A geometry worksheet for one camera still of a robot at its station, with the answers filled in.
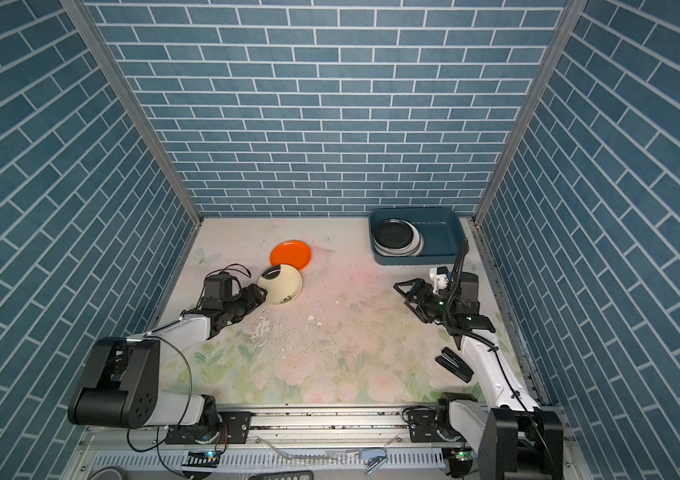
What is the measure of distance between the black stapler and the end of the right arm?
18 centimetres

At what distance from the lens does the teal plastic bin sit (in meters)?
1.08

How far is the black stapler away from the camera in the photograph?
0.83 metres

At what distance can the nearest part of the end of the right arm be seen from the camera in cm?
72

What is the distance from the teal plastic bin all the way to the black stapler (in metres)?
0.33
